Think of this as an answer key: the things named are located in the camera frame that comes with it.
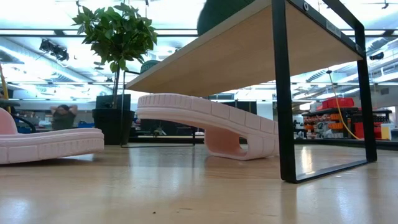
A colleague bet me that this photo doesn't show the wooden shelf black metal frame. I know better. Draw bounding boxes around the wooden shelf black metal frame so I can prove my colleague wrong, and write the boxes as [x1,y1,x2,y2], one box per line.
[120,0,377,184]

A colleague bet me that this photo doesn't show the small black partition panel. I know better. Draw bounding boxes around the small black partition panel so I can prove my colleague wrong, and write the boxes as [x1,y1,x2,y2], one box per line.
[95,94,132,110]

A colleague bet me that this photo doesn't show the black rack red orange bins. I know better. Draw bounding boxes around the black rack red orange bins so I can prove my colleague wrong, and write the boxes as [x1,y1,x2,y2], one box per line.
[303,97,393,141]

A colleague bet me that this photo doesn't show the black aluminium rig frame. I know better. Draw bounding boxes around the black aluminium rig frame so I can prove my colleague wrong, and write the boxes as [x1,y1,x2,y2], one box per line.
[126,135,398,151]

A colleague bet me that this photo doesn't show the yellow pole black foot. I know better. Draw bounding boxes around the yellow pole black foot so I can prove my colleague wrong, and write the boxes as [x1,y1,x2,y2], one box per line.
[0,63,10,114]

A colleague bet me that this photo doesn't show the potted green plant black pot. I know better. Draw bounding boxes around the potted green plant black pot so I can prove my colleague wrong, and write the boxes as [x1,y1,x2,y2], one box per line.
[72,2,159,146]

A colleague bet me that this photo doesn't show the black ceiling spotlight cluster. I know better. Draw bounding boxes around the black ceiling spotlight cluster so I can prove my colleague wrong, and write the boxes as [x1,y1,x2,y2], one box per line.
[39,39,70,62]

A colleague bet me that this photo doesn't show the person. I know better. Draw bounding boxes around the person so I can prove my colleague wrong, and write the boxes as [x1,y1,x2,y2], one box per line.
[50,104,78,131]

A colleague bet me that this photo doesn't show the green rubber slide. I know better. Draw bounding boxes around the green rubber slide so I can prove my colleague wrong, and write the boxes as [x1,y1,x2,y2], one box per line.
[197,0,256,37]
[139,60,160,75]

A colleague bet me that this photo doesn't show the pink rubber slide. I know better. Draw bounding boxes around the pink rubber slide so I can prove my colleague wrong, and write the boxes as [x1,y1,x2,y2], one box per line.
[0,107,105,165]
[136,93,280,161]

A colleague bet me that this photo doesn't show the black curved cable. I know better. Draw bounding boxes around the black curved cable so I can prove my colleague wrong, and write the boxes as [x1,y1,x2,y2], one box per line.
[11,114,37,134]

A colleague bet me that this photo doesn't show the yellow hanging cable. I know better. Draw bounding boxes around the yellow hanging cable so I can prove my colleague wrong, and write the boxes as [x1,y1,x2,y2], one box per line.
[325,70,362,141]

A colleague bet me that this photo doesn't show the white yellow container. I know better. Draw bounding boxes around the white yellow container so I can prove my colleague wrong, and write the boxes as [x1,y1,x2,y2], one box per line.
[380,123,393,141]

